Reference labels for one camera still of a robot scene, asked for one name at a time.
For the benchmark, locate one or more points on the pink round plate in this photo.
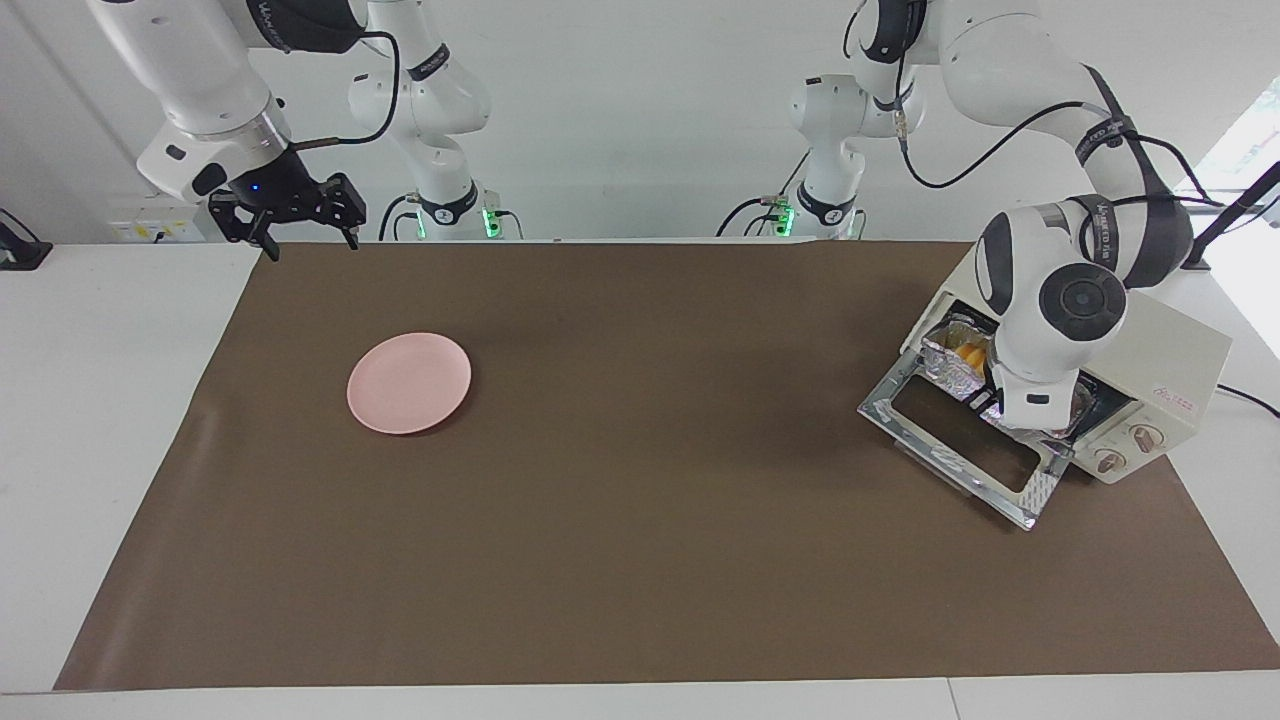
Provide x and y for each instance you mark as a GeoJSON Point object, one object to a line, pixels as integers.
{"type": "Point", "coordinates": [408, 383]}

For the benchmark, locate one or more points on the aluminium foil tray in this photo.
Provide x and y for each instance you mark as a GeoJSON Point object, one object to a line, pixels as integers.
{"type": "Point", "coordinates": [945, 365]}

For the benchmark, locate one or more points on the black slanted stand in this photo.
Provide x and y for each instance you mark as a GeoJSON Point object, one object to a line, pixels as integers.
{"type": "Point", "coordinates": [1230, 215]}

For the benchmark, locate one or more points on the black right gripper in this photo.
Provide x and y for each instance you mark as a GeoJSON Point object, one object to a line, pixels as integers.
{"type": "Point", "coordinates": [275, 190]}

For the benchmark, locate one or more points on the green lit base connector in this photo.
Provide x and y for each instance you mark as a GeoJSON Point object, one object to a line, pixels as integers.
{"type": "Point", "coordinates": [785, 218]}
{"type": "Point", "coordinates": [491, 220]}

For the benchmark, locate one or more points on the glass oven door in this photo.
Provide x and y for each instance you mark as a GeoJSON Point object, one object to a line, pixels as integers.
{"type": "Point", "coordinates": [960, 440]}

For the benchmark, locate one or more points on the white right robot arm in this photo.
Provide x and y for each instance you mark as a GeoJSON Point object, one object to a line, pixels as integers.
{"type": "Point", "coordinates": [190, 70]}

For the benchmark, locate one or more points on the cream toaster oven body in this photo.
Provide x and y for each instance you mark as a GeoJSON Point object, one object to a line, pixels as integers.
{"type": "Point", "coordinates": [1170, 350]}

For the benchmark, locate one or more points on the striped orange bread loaf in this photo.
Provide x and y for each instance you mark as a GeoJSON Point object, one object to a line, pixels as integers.
{"type": "Point", "coordinates": [970, 353]}

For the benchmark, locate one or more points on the brown table mat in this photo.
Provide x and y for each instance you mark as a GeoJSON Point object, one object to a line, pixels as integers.
{"type": "Point", "coordinates": [600, 560]}

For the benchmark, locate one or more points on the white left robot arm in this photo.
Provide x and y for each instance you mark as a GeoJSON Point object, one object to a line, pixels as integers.
{"type": "Point", "coordinates": [1020, 340]}

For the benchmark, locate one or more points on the black table clamp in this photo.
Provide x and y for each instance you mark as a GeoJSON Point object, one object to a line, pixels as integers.
{"type": "Point", "coordinates": [20, 252]}

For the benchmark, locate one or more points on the beige oven knob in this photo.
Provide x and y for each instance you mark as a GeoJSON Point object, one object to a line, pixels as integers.
{"type": "Point", "coordinates": [1148, 437]}
{"type": "Point", "coordinates": [1110, 462]}

